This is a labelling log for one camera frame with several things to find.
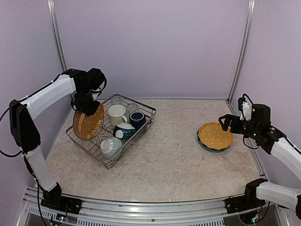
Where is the clear glass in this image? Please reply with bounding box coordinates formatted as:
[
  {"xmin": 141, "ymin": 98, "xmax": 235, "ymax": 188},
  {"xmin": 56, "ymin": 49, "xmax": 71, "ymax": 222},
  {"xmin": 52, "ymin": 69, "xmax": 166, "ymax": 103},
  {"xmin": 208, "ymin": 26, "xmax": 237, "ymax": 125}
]
[
  {"xmin": 126, "ymin": 103, "xmax": 139, "ymax": 116},
  {"xmin": 111, "ymin": 95, "xmax": 123, "ymax": 106}
]

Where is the right aluminium frame post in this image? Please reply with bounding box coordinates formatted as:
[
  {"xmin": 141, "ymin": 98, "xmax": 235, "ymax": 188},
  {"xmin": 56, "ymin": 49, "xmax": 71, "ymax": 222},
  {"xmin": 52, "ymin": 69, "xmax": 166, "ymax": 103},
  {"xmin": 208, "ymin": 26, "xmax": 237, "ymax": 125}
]
[{"xmin": 227, "ymin": 0, "xmax": 256, "ymax": 104}]

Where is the wire dish rack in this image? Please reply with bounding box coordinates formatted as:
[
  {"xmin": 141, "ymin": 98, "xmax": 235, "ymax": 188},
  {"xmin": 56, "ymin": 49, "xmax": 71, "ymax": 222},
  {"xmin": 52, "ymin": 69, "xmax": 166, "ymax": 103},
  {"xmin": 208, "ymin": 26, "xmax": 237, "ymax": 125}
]
[{"xmin": 66, "ymin": 94, "xmax": 156, "ymax": 169}]

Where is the aluminium front rail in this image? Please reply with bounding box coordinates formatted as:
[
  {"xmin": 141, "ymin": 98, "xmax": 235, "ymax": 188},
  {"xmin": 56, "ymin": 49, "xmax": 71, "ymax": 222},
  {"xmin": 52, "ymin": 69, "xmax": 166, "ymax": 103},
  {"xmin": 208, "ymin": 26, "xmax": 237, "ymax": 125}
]
[{"xmin": 14, "ymin": 187, "xmax": 292, "ymax": 226}]

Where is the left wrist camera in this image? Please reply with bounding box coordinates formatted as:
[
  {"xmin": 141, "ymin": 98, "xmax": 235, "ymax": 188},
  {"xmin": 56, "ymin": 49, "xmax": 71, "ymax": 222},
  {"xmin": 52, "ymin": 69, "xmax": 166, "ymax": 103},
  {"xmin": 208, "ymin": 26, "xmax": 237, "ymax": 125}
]
[{"xmin": 91, "ymin": 89, "xmax": 102, "ymax": 100}]

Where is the cream bird pattern plate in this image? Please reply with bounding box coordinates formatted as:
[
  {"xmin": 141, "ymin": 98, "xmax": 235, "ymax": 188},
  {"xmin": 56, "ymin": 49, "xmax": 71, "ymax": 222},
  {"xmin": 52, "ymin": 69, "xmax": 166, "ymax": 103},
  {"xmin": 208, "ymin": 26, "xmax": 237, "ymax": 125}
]
[{"xmin": 73, "ymin": 111, "xmax": 84, "ymax": 138}]

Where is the blue dotted plate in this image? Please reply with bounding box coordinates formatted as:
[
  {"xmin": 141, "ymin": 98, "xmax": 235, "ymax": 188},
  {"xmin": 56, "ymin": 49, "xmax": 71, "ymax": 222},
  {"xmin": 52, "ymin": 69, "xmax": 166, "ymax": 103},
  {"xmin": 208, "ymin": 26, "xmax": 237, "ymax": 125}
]
[{"xmin": 197, "ymin": 130, "xmax": 230, "ymax": 153}]

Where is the yellow dotted plate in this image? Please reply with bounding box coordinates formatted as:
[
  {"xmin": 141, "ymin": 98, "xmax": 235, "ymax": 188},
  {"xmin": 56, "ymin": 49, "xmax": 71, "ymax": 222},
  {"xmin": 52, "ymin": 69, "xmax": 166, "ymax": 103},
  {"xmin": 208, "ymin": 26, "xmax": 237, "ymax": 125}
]
[
  {"xmin": 81, "ymin": 104, "xmax": 104, "ymax": 140},
  {"xmin": 198, "ymin": 122, "xmax": 234, "ymax": 150}
]

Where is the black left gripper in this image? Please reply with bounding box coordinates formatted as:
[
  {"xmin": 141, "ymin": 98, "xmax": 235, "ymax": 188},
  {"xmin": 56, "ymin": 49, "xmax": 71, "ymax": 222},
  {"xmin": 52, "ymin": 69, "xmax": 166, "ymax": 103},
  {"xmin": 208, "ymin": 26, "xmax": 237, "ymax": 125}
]
[{"xmin": 73, "ymin": 85, "xmax": 101, "ymax": 116}]

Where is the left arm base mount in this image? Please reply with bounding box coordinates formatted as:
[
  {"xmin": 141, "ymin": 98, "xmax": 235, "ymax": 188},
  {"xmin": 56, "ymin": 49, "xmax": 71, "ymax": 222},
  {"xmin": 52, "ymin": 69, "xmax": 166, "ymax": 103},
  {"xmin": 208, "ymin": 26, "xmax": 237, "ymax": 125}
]
[{"xmin": 41, "ymin": 183, "xmax": 83, "ymax": 215}]

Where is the left aluminium frame post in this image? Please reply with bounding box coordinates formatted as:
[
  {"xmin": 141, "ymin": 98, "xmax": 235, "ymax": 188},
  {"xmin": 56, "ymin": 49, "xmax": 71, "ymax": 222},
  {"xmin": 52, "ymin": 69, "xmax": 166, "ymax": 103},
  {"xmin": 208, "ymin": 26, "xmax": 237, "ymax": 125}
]
[{"xmin": 47, "ymin": 0, "xmax": 67, "ymax": 71}]

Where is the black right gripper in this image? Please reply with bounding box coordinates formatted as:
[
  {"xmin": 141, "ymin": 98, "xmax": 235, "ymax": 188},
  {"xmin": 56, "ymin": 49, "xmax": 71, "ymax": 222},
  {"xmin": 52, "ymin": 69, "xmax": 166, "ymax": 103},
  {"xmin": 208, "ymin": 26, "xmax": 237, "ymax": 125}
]
[{"xmin": 219, "ymin": 114, "xmax": 260, "ymax": 140}]

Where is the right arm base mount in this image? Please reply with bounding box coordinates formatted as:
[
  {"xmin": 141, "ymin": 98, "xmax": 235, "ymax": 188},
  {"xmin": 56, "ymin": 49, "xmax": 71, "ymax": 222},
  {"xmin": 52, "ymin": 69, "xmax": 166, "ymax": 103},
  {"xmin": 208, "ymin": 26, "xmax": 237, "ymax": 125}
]
[{"xmin": 224, "ymin": 186, "xmax": 266, "ymax": 214}]

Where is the clear glass back right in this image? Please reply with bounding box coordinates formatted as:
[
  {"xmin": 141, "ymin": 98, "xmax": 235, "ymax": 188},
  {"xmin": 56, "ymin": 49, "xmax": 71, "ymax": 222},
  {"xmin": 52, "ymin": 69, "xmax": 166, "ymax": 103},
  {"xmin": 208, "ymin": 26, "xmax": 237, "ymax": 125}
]
[{"xmin": 126, "ymin": 103, "xmax": 139, "ymax": 116}]

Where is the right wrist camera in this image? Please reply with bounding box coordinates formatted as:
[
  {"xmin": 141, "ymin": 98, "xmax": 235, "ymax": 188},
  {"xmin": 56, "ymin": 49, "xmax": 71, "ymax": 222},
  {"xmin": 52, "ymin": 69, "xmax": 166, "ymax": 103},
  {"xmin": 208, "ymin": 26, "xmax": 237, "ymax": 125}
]
[{"xmin": 238, "ymin": 97, "xmax": 251, "ymax": 121}]

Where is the clear glass back left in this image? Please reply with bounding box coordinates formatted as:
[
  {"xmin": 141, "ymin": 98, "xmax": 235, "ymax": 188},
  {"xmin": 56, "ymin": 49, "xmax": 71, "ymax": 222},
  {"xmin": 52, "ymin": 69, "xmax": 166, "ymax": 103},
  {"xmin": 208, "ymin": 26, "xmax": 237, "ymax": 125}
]
[{"xmin": 111, "ymin": 95, "xmax": 123, "ymax": 106}]

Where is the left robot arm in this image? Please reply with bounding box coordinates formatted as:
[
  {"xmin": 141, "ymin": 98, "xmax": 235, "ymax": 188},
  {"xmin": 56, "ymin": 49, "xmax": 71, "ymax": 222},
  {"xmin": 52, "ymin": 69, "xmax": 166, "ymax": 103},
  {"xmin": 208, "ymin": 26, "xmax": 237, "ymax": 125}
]
[{"xmin": 1, "ymin": 68, "xmax": 107, "ymax": 210}]

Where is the navy white bowl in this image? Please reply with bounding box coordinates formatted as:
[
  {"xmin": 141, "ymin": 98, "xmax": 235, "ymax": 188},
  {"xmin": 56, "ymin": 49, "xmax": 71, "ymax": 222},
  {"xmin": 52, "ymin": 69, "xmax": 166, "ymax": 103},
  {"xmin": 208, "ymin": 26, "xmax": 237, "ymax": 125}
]
[{"xmin": 113, "ymin": 122, "xmax": 136, "ymax": 140}]

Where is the dark blue mug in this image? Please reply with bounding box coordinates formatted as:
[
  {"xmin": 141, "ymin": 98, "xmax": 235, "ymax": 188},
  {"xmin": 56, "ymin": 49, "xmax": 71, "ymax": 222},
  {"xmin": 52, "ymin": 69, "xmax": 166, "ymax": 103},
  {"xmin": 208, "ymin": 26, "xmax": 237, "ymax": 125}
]
[{"xmin": 129, "ymin": 112, "xmax": 146, "ymax": 131}]

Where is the aluminium frame post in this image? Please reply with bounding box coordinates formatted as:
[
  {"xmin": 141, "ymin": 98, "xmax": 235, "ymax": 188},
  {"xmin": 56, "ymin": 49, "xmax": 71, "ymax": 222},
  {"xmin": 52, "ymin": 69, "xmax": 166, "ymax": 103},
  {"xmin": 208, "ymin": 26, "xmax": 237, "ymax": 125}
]
[
  {"xmin": 227, "ymin": 0, "xmax": 256, "ymax": 104},
  {"xmin": 47, "ymin": 0, "xmax": 67, "ymax": 71}
]

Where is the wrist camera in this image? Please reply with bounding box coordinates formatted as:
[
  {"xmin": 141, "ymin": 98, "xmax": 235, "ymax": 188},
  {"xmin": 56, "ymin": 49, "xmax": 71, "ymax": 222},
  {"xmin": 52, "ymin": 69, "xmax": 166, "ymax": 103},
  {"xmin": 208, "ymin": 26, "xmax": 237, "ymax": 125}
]
[
  {"xmin": 91, "ymin": 89, "xmax": 102, "ymax": 100},
  {"xmin": 238, "ymin": 97, "xmax": 251, "ymax": 121}
]

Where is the white ceramic mug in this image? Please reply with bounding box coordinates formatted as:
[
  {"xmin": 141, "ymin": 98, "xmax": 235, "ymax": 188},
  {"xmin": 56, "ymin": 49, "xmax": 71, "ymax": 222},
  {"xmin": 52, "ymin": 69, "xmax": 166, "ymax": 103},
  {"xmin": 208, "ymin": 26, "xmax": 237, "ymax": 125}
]
[{"xmin": 107, "ymin": 105, "xmax": 128, "ymax": 127}]

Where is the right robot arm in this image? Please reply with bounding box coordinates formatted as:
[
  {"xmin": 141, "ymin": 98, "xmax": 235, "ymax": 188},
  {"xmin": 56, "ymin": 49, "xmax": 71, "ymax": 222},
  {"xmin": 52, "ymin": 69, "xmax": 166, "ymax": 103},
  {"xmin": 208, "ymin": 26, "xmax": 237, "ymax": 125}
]
[{"xmin": 219, "ymin": 104, "xmax": 301, "ymax": 217}]

